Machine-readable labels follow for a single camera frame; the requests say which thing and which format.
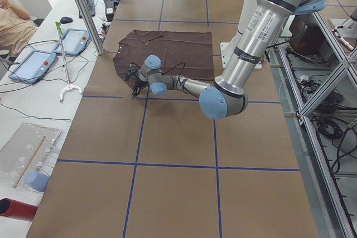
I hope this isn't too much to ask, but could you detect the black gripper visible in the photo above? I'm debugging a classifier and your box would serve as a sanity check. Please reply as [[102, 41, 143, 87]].
[[132, 70, 148, 95]]

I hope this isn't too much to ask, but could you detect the dark brown t-shirt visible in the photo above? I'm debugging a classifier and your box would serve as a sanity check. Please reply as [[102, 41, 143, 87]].
[[113, 30, 214, 80]]

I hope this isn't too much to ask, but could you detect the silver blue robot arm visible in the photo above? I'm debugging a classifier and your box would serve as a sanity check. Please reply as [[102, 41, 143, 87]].
[[132, 0, 327, 119]]

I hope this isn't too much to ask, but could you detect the black keyboard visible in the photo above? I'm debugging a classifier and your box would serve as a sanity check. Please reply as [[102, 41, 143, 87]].
[[85, 0, 95, 17]]

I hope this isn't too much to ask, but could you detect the far blue teach pendant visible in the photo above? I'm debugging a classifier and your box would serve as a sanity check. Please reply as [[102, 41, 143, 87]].
[[60, 28, 90, 56]]

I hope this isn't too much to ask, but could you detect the blue teach pendant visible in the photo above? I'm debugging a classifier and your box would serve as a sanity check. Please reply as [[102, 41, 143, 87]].
[[8, 50, 57, 84], [60, 28, 90, 56]]

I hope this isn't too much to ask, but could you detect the black computer mouse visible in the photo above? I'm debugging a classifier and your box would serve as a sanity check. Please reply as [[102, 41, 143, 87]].
[[60, 16, 73, 24]]

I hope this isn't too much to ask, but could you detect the metal reacher grabber tool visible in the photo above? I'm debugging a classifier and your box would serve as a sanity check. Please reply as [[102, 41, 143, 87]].
[[55, 22, 83, 103]]

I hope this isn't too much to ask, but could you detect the near blue teach pendant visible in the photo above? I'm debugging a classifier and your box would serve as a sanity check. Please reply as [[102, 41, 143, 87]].
[[8, 50, 57, 84]]

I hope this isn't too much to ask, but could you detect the wooden stick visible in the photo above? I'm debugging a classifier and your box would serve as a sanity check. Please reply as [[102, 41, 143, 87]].
[[12, 136, 46, 188]]

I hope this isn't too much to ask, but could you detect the clear plastic bag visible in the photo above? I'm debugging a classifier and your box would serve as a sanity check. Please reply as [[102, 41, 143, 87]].
[[1, 123, 62, 192]]

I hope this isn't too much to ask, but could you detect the seated person in beige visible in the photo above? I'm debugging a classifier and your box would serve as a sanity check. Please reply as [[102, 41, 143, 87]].
[[1, 0, 38, 57]]

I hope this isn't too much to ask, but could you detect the light blue cap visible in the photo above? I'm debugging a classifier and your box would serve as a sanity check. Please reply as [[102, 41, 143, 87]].
[[25, 172, 50, 192]]

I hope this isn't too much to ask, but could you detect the red cylinder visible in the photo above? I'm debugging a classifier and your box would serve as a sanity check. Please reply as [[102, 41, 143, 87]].
[[1, 198, 38, 222]]

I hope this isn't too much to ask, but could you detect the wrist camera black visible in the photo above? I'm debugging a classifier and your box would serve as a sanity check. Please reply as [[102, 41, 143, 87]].
[[124, 64, 139, 81]]

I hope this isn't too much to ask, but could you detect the aluminium frame post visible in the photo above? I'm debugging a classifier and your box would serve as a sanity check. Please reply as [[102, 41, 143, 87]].
[[74, 0, 104, 55]]

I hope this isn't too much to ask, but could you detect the aluminium frame rack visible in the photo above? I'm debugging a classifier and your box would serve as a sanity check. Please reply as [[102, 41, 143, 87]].
[[272, 13, 356, 237]]

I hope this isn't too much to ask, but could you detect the black cable bundle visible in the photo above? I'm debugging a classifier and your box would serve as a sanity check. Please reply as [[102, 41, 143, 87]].
[[312, 115, 357, 177]]

